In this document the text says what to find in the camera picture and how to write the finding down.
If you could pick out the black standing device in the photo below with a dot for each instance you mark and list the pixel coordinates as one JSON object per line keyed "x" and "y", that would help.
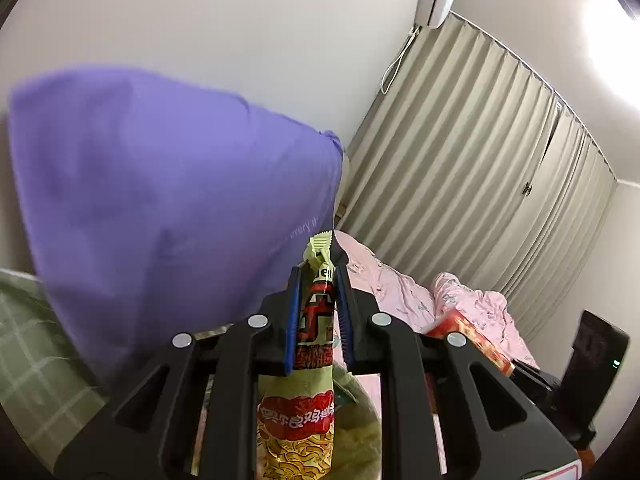
{"x": 598, "y": 350}

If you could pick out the yellow trash bag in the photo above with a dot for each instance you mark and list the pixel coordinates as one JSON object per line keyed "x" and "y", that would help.
{"x": 357, "y": 443}

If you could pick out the yellow red noodle packet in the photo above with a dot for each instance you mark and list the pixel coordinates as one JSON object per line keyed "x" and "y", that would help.
{"x": 295, "y": 418}

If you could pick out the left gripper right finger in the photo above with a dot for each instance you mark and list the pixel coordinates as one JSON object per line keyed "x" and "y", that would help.
{"x": 447, "y": 411}

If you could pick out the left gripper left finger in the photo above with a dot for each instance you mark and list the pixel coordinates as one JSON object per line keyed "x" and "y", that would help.
{"x": 195, "y": 398}

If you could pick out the purple pillow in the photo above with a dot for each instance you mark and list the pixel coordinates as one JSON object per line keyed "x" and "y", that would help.
{"x": 153, "y": 207}

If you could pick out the red paper cup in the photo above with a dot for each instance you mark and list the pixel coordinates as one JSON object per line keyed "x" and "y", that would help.
{"x": 455, "y": 322}

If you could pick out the pink floral bedding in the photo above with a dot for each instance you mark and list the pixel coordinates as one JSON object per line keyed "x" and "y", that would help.
{"x": 422, "y": 307}

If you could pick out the green checkered tablecloth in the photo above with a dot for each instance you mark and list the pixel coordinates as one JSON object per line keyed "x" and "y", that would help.
{"x": 47, "y": 392}

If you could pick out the beige curtain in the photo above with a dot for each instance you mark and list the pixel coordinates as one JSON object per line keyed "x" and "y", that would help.
{"x": 472, "y": 164}

